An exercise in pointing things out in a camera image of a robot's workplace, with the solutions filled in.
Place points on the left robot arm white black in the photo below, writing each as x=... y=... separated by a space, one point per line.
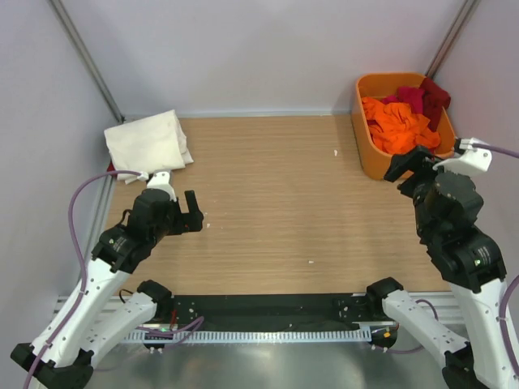
x=65 y=354

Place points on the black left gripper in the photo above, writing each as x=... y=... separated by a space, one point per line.
x=186 y=222

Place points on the aluminium frame post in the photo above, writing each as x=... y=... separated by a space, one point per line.
x=86 y=58
x=462 y=18

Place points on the white slotted cable duct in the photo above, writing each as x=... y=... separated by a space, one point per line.
x=232 y=337

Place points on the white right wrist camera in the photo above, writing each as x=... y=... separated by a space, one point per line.
x=472 y=157

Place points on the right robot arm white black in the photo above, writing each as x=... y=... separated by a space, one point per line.
x=446 y=207

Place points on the right aluminium frame post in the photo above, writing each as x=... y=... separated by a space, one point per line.
x=462 y=18

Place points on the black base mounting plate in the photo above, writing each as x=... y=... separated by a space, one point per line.
x=278 y=312

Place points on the orange plastic bin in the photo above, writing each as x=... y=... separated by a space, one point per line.
x=374 y=162

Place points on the magenta t shirt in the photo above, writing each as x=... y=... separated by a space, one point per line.
x=409 y=95

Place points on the dark red t shirt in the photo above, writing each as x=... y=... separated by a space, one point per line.
x=434 y=101

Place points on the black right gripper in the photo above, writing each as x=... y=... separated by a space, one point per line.
x=418 y=160

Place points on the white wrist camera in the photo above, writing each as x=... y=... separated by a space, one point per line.
x=159 y=180
x=472 y=157

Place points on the folded white t shirt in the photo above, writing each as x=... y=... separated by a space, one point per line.
x=148 y=145

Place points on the folded red shirt under white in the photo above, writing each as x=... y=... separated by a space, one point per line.
x=109 y=167

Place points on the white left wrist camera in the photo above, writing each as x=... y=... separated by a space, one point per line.
x=159 y=180

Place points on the orange t shirt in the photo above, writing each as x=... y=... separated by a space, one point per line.
x=395 y=129

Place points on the left aluminium frame post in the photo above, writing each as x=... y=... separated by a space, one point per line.
x=86 y=58

